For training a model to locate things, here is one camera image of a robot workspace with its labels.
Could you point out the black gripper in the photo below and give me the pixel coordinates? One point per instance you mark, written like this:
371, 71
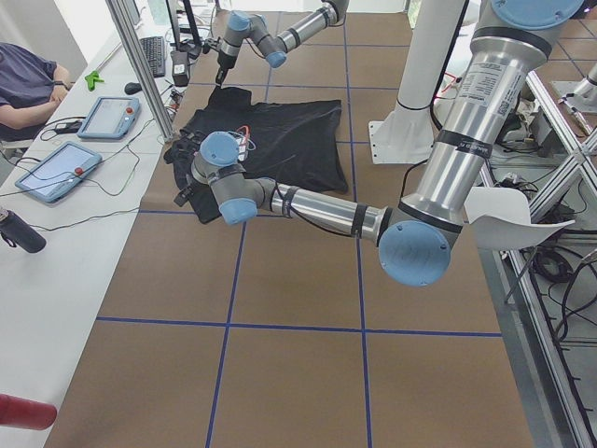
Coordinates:
224, 62
186, 178

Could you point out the brown paper table mat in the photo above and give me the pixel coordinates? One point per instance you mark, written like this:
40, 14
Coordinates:
276, 334

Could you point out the seated person in blue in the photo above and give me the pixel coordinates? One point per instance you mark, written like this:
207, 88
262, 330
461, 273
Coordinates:
32, 88

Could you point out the black power adapter box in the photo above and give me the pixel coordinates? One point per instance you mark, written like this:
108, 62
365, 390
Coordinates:
180, 68

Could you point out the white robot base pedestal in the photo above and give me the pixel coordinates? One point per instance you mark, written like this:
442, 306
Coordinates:
406, 135

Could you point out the aluminium frame post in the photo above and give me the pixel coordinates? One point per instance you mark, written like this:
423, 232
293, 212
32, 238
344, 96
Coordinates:
122, 19

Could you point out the black t-shirt with logo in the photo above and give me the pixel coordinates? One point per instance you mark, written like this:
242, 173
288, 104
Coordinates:
294, 143

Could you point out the aluminium frame rack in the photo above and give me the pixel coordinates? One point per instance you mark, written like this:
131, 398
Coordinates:
547, 305

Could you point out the upper blue teach pendant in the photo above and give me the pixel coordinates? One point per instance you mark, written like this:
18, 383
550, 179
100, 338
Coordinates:
110, 118

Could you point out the lower blue teach pendant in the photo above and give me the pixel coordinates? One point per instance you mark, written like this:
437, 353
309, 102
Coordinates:
56, 175

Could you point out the red cylinder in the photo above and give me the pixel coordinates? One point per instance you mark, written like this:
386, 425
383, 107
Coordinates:
27, 414

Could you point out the green plastic clip tool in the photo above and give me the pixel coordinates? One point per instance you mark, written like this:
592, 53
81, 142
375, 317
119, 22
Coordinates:
92, 79

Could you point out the black water bottle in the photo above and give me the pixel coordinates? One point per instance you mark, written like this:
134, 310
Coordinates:
16, 232

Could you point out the black computer mouse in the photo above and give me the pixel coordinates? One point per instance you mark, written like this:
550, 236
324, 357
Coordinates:
132, 88

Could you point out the blue teach pendant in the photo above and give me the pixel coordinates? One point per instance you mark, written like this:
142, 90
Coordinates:
56, 175
110, 118

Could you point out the white curved paper sheet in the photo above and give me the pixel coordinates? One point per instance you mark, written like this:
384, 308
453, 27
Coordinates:
501, 220

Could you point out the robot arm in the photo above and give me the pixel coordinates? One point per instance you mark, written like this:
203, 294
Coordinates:
415, 238
273, 48

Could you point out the black keyboard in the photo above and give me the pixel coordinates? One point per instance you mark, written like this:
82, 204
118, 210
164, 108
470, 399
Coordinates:
153, 48

